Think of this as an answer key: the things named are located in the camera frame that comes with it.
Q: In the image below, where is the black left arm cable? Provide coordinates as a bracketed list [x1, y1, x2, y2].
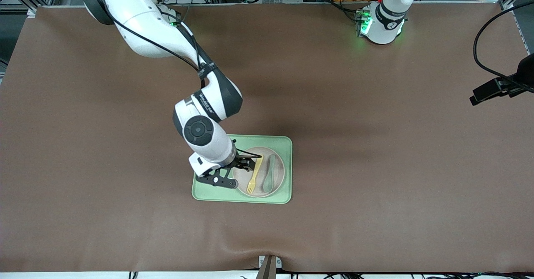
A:
[473, 0, 534, 94]

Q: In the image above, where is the round pink plate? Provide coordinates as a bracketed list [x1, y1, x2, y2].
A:
[232, 146, 286, 198]

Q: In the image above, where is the yellow plastic fork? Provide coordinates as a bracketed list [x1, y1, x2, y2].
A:
[246, 154, 264, 196]

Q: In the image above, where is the brown table mat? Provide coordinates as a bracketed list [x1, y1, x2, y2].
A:
[0, 2, 534, 274]

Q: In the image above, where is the light green rectangular tray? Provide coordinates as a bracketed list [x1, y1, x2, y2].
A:
[192, 135, 293, 205]

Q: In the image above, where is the metal table edge bracket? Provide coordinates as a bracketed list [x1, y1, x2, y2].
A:
[255, 255, 282, 279]

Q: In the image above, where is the grey-green plastic spoon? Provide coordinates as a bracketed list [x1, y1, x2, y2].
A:
[262, 154, 277, 191]

